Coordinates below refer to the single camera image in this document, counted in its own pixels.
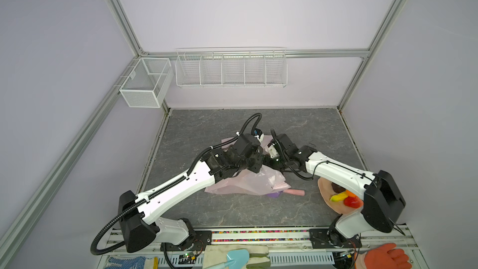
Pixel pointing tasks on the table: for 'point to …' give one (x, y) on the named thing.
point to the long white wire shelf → (234, 67)
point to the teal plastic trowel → (238, 259)
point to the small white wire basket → (147, 82)
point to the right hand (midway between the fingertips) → (256, 170)
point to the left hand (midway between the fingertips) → (260, 158)
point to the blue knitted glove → (135, 263)
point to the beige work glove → (216, 256)
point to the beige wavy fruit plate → (326, 191)
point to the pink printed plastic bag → (245, 181)
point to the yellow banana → (338, 197)
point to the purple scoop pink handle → (294, 192)
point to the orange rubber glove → (387, 256)
